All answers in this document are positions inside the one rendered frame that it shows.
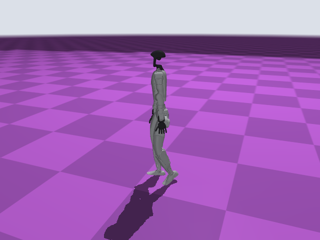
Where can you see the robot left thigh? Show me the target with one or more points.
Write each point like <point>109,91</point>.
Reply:
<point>158,139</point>

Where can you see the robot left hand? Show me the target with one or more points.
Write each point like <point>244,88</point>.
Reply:
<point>161,126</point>

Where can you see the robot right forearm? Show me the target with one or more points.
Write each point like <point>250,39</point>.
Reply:
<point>154,106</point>

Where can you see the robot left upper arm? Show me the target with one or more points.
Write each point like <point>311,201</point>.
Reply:
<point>158,76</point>

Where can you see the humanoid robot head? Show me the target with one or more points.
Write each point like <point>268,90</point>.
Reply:
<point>157,55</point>

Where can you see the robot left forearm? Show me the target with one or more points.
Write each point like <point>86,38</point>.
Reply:
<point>160,106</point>

